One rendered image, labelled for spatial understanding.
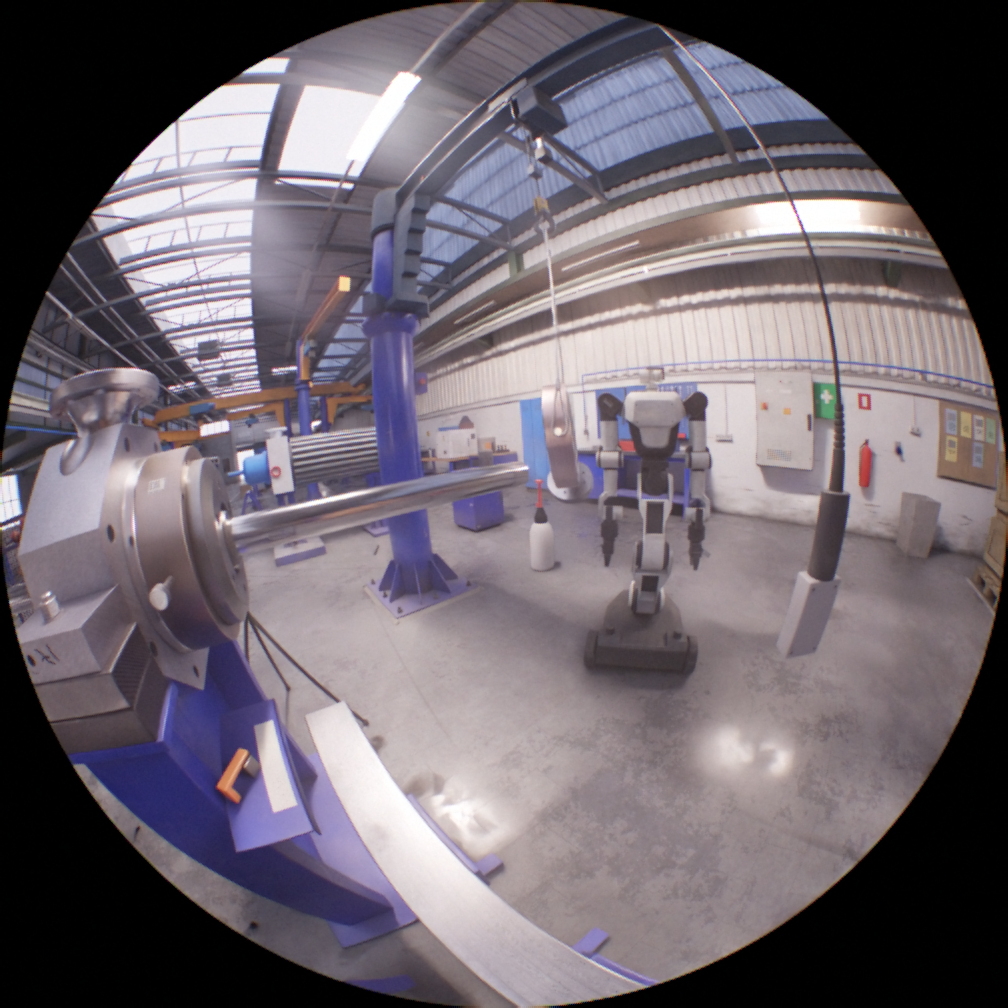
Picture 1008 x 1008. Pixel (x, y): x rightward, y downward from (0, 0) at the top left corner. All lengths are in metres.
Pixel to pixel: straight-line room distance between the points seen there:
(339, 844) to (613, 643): 1.48
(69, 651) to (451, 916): 0.42
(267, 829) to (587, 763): 1.16
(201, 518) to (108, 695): 0.29
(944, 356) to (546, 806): 5.88
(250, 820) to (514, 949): 0.36
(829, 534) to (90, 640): 0.82
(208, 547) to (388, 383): 1.98
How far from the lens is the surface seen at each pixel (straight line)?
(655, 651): 1.67
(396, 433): 2.31
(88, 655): 0.43
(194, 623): 0.58
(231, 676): 1.18
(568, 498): 1.34
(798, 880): 1.47
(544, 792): 1.34
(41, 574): 0.59
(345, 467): 4.23
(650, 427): 1.50
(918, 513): 4.70
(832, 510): 0.47
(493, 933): 0.34
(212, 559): 0.55
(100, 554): 0.51
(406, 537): 2.42
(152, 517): 0.55
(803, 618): 0.51
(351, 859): 1.34
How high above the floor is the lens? 1.21
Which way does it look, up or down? 13 degrees down
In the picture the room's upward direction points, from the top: 4 degrees counter-clockwise
